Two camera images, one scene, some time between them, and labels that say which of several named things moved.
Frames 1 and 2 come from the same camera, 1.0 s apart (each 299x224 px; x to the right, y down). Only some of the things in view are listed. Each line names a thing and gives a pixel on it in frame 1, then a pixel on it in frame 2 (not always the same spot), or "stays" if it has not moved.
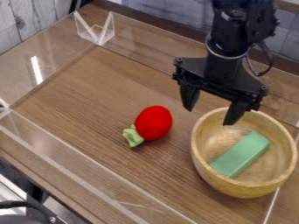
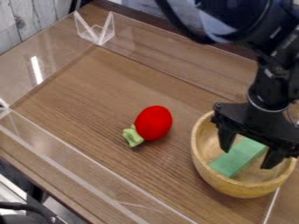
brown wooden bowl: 268,170 stays
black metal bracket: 40,214 stays
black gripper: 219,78 → 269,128
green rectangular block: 240,154 stays
